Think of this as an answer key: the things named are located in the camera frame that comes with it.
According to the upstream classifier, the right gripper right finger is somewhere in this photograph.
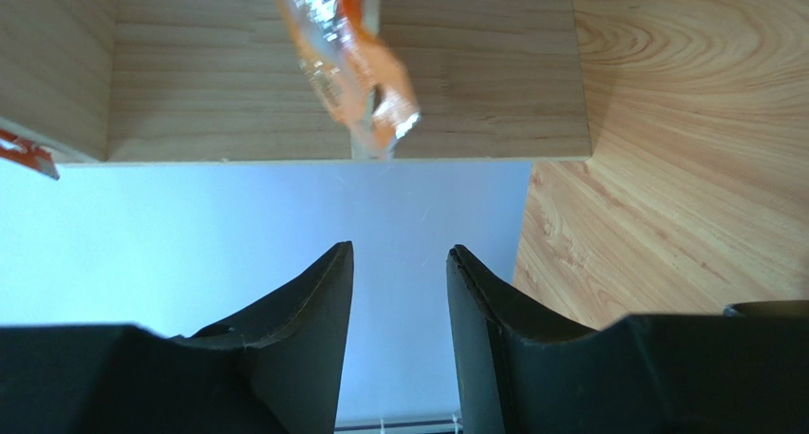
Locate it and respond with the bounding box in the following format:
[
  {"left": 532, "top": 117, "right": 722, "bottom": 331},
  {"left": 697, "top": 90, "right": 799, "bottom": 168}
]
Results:
[{"left": 446, "top": 245, "right": 808, "bottom": 433}]

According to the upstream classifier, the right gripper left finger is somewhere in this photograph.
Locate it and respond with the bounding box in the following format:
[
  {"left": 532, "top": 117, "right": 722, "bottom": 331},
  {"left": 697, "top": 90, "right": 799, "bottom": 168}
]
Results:
[{"left": 1, "top": 241, "right": 353, "bottom": 433}]

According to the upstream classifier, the orange razor bag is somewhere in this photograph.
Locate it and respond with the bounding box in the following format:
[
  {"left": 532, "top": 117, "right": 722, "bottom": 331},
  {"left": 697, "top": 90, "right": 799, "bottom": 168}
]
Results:
[{"left": 275, "top": 0, "right": 421, "bottom": 160}]

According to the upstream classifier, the wooden two-tier shelf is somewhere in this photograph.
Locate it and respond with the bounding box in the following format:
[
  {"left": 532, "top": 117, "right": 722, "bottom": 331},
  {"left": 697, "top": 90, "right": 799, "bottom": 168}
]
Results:
[{"left": 1, "top": 0, "right": 592, "bottom": 164}]

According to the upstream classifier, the orange razor cartridge box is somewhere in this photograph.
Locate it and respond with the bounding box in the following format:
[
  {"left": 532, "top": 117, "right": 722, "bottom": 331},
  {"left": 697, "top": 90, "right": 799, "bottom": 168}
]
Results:
[{"left": 1, "top": 129, "right": 60, "bottom": 180}]

